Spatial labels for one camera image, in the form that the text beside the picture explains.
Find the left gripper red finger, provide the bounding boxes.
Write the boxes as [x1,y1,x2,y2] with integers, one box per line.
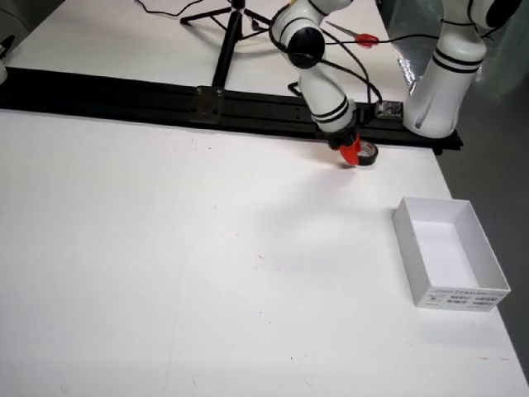
[339,138,361,168]

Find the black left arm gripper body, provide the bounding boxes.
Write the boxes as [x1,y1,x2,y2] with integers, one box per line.
[322,122,359,152]

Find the black tape roll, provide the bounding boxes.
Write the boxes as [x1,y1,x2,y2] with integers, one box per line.
[354,139,380,170]

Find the white cardboard bin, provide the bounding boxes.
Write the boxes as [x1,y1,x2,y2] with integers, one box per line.
[391,196,512,311]

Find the black tripod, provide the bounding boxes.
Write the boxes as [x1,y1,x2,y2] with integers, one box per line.
[179,0,274,90]

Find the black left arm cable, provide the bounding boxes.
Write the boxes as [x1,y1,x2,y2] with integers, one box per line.
[268,24,441,113]

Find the red handled scissors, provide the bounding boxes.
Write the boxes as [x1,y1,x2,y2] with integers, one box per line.
[326,20,381,48]

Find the grey metal bracket plate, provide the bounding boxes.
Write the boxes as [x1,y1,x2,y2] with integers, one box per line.
[193,85,226,125]

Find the black aluminium rail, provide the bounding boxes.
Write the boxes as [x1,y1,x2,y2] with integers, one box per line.
[0,65,465,158]

